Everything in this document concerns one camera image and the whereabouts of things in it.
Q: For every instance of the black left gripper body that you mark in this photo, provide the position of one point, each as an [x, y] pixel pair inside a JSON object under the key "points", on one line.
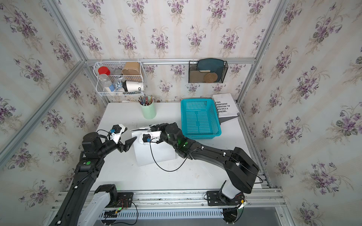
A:
{"points": [[119, 147]]}

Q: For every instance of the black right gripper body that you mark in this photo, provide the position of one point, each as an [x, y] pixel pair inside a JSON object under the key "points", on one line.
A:
{"points": [[164, 136]]}

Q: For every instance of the white insulated delivery bag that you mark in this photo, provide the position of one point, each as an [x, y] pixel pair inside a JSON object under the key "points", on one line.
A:
{"points": [[145, 153]]}

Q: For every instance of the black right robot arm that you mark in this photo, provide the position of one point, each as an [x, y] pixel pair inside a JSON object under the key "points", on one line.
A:
{"points": [[239, 166]]}

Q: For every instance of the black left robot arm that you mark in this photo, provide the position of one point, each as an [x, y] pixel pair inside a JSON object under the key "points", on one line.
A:
{"points": [[71, 211]]}

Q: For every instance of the green pencil cup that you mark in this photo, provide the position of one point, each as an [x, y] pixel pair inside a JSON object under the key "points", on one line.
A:
{"points": [[147, 106]]}

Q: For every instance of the teal plastic basket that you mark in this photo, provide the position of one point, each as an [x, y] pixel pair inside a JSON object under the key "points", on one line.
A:
{"points": [[200, 119]]}

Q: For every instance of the white paper cup black lid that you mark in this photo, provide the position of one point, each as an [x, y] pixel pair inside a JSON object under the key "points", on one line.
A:
{"points": [[130, 86]]}

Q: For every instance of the clear glass jar blue label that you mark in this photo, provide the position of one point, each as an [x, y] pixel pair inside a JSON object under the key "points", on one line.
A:
{"points": [[106, 83]]}

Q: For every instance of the white book black lettering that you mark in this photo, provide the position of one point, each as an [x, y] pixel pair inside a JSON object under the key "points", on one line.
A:
{"points": [[225, 105]]}

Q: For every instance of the round woven rattan coaster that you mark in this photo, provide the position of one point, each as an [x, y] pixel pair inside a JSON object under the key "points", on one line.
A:
{"points": [[210, 77]]}

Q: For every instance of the red lid jar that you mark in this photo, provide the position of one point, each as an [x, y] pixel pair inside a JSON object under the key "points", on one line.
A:
{"points": [[104, 70]]}

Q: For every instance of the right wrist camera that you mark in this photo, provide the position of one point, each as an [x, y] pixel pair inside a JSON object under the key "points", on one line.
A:
{"points": [[150, 137]]}

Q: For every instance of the white wire wall basket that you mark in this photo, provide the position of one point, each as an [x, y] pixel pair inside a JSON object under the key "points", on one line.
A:
{"points": [[117, 78]]}

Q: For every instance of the black mesh wall organizer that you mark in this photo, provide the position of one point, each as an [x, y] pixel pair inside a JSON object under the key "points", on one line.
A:
{"points": [[198, 69]]}

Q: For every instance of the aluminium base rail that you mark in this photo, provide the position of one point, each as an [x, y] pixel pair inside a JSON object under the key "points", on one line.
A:
{"points": [[193, 199]]}

